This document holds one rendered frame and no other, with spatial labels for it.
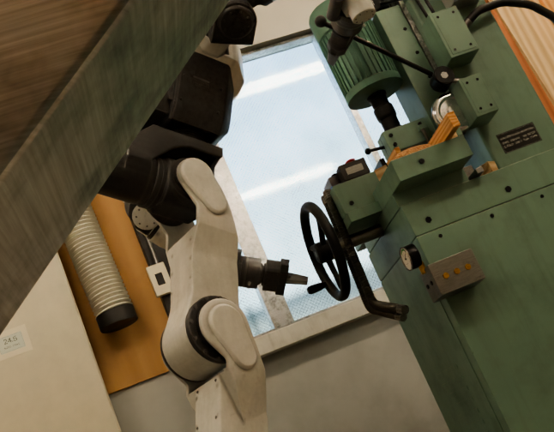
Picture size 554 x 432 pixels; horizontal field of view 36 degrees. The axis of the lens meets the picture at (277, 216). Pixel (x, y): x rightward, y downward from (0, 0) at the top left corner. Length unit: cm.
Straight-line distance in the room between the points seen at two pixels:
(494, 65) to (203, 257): 115
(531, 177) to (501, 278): 29
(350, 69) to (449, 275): 75
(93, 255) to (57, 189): 326
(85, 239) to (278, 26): 143
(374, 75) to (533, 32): 198
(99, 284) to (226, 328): 173
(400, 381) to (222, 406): 200
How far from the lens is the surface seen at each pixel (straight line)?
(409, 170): 216
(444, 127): 219
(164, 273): 349
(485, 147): 246
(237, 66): 205
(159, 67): 18
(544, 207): 232
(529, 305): 222
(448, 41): 248
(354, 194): 236
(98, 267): 341
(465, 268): 210
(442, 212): 222
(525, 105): 256
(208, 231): 182
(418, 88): 253
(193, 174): 186
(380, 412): 360
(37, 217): 16
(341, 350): 360
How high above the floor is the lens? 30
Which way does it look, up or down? 16 degrees up
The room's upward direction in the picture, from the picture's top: 24 degrees counter-clockwise
